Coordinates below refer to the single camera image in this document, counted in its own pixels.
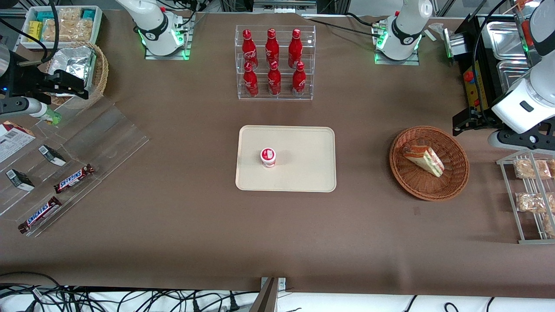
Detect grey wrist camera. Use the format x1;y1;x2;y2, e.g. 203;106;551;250
0;97;49;118
487;129;555;153

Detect silver foil bag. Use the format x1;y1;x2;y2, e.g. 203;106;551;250
51;45;97;94

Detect white plastic bin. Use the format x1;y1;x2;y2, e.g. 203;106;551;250
20;5;104;51

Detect triangle sandwich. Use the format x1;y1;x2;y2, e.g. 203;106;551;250
402;145;445;178

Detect clear plastic wrapper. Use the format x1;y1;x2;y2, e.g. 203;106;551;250
427;23;451;42

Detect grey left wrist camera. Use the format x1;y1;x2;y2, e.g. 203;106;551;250
487;129;555;153

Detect brown round wicker basket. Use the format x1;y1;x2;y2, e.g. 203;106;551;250
389;126;470;202

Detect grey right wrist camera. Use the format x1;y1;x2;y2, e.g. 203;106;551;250
0;97;49;118

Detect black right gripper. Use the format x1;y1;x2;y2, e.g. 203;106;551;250
8;64;90;100

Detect small black white box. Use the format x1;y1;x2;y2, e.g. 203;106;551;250
5;169;36;192
38;145;67;167

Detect clear acrylic stepped display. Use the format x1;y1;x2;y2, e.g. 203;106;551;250
0;96;151;238

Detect metal table bracket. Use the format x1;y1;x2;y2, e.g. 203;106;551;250
249;277;287;312

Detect Snickers chocolate bar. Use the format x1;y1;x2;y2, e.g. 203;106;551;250
17;196;63;235
53;164;95;194

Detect steel warmer pan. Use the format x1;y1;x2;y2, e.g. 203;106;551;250
496;61;533;92
486;20;529;62

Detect black food warmer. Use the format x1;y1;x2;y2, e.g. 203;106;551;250
453;13;555;130

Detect grey wire rack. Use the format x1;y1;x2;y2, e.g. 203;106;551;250
496;149;555;244

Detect white barcode snack package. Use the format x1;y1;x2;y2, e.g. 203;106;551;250
0;120;37;164

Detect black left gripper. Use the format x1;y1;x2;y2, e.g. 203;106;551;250
452;105;506;136

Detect red cola bottle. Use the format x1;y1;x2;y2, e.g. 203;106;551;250
265;28;280;65
267;61;282;96
288;29;303;69
242;62;259;98
291;62;307;97
242;29;259;70

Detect tan wicker basket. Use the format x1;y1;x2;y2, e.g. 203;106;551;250
45;41;109;110

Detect clear cracker snack bag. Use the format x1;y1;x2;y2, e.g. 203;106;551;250
42;7;94;43

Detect beige plastic tray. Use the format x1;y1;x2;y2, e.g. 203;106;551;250
235;125;337;193

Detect clear acrylic bottle rack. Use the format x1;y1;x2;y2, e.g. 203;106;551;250
235;25;317;101

